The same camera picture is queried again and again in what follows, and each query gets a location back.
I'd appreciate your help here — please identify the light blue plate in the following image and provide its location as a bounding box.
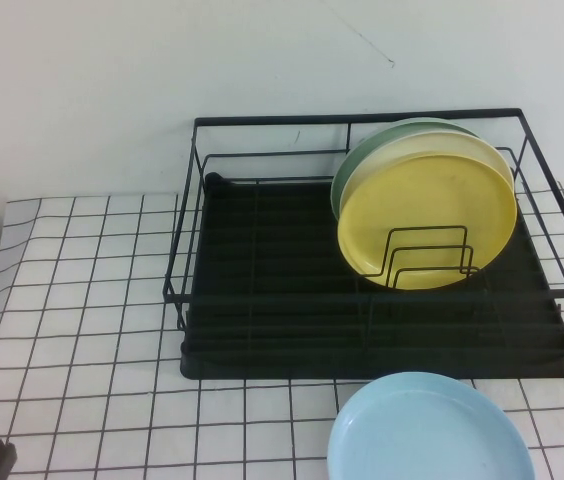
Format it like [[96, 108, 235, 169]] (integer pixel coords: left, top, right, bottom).
[[326, 370, 538, 480]]

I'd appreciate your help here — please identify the green plate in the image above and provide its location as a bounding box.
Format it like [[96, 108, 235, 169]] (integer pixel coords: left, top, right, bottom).
[[330, 117, 481, 221]]

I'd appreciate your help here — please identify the yellow plate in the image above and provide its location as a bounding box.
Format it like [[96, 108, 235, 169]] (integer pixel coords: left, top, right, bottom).
[[336, 152, 518, 292]]

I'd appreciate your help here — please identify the cream plate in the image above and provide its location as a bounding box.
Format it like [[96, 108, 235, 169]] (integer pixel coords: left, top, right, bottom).
[[339, 130, 512, 221]]

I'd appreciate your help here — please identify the white black-grid tablecloth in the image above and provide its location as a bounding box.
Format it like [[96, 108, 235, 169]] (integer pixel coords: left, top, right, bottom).
[[0, 182, 564, 480]]

